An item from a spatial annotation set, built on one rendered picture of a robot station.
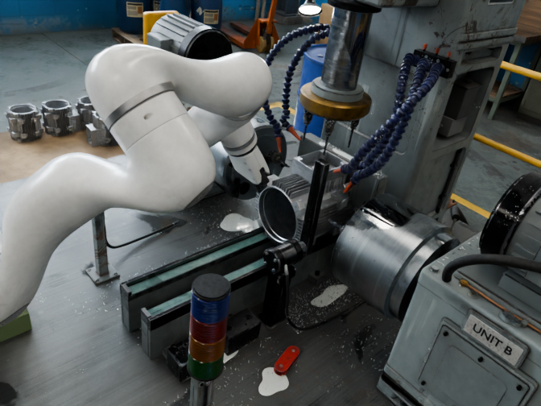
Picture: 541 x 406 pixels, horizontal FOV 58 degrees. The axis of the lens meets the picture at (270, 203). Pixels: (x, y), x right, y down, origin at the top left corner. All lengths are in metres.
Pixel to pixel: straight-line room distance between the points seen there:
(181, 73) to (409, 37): 0.78
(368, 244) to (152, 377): 0.56
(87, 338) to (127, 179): 0.67
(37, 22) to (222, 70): 6.05
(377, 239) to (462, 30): 0.52
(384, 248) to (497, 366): 0.31
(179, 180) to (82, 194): 0.14
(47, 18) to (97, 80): 6.07
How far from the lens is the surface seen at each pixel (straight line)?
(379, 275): 1.08
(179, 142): 0.63
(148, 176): 0.64
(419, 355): 1.10
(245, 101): 0.70
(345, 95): 1.19
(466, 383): 1.05
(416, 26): 1.32
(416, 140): 1.35
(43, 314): 1.34
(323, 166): 1.07
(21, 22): 6.64
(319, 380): 1.20
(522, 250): 0.95
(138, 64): 0.65
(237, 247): 1.32
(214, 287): 0.75
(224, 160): 1.39
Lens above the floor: 1.73
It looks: 32 degrees down
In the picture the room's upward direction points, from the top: 8 degrees clockwise
